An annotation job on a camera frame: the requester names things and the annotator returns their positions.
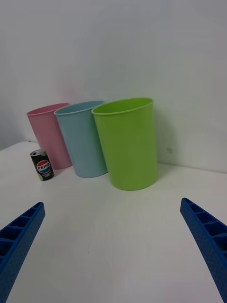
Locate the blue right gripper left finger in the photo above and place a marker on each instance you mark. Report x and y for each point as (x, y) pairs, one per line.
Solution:
(21, 236)

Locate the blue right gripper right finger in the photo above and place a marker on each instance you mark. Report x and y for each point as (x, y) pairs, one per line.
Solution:
(208, 239)

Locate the black drink can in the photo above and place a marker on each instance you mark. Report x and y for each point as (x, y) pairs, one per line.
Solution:
(43, 166)

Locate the pink plastic bin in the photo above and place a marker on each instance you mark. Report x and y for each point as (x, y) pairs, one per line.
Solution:
(45, 132)

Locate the pale blue plastic bin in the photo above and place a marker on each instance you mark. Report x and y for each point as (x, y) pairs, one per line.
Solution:
(81, 144)

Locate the green plastic bin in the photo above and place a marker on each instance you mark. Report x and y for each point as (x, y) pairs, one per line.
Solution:
(128, 146)

